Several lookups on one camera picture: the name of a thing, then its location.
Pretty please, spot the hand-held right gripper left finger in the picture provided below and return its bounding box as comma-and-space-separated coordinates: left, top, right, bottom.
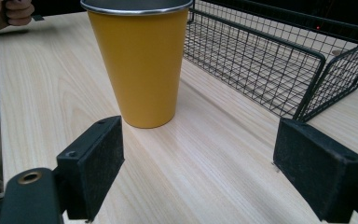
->
56, 115, 126, 223

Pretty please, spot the yellow metal cup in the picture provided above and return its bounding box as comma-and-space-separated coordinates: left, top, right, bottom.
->
79, 0, 194, 130

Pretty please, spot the black wire basket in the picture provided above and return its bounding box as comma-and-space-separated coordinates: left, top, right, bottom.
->
183, 0, 358, 123

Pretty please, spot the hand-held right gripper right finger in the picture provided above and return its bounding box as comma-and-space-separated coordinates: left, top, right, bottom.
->
272, 117, 358, 224

